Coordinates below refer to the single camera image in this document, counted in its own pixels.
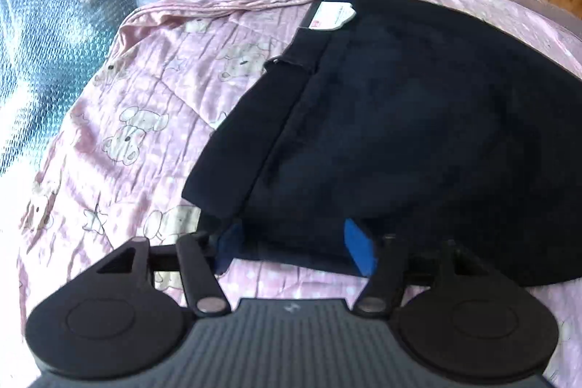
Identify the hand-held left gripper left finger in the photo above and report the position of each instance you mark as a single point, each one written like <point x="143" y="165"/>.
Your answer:
<point x="229" y="245"/>

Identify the black garment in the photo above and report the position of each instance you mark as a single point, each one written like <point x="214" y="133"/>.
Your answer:
<point x="400" y="129"/>

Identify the clear bubble wrap sheet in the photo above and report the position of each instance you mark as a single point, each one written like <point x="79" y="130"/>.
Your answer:
<point x="50" y="15"/>

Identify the pink bear-print blanket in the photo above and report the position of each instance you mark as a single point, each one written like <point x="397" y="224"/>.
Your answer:
<point x="150" y="97"/>

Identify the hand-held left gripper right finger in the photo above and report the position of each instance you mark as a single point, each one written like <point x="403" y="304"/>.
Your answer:
<point x="359" y="249"/>

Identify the white garment tag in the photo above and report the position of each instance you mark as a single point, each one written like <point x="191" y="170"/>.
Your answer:
<point x="333" y="15"/>

